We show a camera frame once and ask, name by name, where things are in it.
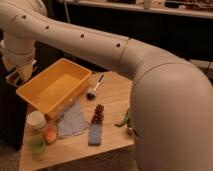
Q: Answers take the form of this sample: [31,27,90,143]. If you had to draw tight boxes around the dark striped eraser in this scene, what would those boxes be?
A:
[6,71,22,87]

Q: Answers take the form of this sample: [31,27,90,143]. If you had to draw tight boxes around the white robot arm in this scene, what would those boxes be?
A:
[0,0,213,171]

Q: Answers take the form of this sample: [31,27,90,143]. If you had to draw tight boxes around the white plastic cup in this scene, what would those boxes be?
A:
[26,110,46,131]

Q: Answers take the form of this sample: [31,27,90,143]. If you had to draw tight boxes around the green plastic cup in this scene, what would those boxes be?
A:
[28,136,46,154]

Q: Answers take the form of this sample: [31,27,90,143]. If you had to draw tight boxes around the small metal cup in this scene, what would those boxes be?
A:
[127,127,133,136]

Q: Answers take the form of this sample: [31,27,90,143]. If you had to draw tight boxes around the yellow plastic bin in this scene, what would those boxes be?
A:
[16,58,91,119]

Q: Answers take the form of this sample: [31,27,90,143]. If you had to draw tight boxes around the orange peach fruit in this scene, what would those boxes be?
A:
[43,128,57,144]

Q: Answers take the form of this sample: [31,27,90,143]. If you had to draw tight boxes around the grey blue cloth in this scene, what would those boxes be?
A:
[56,101,88,139]

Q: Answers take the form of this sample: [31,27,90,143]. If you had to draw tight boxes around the wooden table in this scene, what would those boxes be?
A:
[19,72,133,171]

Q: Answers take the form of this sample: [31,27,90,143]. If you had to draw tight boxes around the blue sponge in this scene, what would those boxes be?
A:
[88,124,102,146]

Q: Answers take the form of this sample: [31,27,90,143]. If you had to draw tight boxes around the green chili pepper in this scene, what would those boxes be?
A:
[115,108,130,127]

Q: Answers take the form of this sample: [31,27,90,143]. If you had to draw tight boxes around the upper wooden shelf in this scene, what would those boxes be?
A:
[56,0,213,20]

